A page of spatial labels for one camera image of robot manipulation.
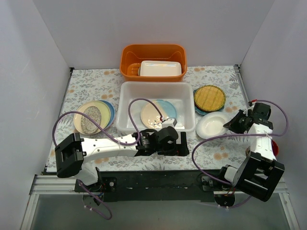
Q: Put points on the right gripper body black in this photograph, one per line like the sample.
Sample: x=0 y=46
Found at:
x=239 y=122

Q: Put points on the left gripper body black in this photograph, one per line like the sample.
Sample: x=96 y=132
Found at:
x=183 y=143

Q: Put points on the white ribbed bowl plate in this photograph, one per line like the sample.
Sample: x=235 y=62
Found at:
x=212 y=125

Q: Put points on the beige and blue plate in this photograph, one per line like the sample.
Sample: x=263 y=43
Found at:
x=151 y=117

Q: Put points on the speckled oval plate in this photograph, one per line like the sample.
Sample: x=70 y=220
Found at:
x=91 y=119

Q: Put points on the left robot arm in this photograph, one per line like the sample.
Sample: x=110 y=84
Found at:
x=75 y=154

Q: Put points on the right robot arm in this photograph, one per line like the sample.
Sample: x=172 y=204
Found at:
x=260 y=172

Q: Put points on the white plastic bin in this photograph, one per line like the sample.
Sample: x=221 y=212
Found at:
x=179 y=94

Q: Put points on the teal beaded plate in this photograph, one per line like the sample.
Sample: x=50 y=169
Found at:
x=201 y=112

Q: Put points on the floral table mat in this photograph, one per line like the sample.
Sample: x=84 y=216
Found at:
x=104 y=84

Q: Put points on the woven bamboo yellow plate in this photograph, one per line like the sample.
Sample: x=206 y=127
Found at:
x=209 y=98

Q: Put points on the red round object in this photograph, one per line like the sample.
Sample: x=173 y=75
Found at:
x=275 y=148

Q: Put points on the cream yellow plate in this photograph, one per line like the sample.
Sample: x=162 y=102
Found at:
x=105 y=114

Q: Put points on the white rectangular dish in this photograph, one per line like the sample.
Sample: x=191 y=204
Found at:
x=150 y=68

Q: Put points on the orange plastic basket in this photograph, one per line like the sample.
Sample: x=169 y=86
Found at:
x=133 y=55

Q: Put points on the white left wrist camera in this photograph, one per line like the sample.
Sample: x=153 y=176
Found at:
x=170 y=122

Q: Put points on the aluminium frame rail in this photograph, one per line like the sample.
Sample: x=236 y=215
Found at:
x=52 y=185

